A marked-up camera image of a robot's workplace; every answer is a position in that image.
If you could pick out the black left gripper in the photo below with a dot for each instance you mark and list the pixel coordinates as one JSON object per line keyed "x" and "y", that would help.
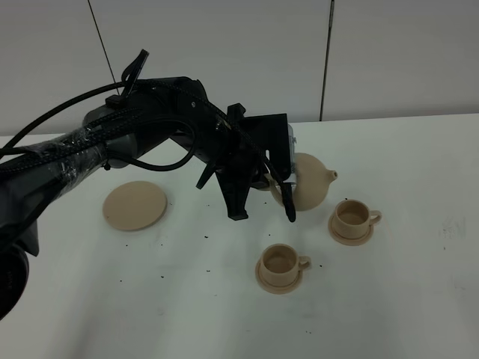
{"x": 219, "y": 142}

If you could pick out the beige ceramic teapot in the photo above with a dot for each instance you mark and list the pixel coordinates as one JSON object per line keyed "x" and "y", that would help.
{"x": 311, "y": 182}

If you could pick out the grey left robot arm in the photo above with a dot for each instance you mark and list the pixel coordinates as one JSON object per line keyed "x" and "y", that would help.
{"x": 154, "y": 124}

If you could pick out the beige round teapot saucer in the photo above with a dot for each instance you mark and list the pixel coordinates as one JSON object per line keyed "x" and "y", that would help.
{"x": 134, "y": 206}

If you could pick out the beige teacup near centre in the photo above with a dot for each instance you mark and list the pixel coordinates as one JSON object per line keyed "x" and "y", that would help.
{"x": 280, "y": 264}

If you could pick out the beige teacup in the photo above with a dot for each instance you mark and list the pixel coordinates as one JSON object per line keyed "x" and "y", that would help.
{"x": 280, "y": 264}
{"x": 352, "y": 218}

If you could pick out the beige saucer near centre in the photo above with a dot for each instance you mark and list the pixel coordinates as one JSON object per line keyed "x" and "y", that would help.
{"x": 277, "y": 290}

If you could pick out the beige teacup far right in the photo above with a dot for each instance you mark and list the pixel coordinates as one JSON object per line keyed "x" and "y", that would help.
{"x": 352, "y": 218}

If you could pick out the beige saucer far right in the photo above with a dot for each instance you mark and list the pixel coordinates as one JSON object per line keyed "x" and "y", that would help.
{"x": 349, "y": 242}

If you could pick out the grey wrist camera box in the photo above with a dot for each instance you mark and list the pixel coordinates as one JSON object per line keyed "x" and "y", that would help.
{"x": 273, "y": 133}

